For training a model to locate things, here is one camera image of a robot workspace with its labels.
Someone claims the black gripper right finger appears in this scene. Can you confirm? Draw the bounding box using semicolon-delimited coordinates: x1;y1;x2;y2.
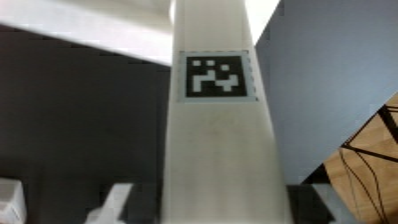
288;184;362;224

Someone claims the white desk leg block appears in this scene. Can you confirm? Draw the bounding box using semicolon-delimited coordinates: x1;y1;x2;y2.
0;178;27;224

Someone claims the white front fence rail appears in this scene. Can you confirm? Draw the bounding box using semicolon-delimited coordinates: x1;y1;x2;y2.
0;0;281;65

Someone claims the white desk leg with tag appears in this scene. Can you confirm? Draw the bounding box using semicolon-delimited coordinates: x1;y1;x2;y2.
160;0;293;224

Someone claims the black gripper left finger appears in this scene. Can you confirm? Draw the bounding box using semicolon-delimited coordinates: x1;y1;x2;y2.
85;182;158;224

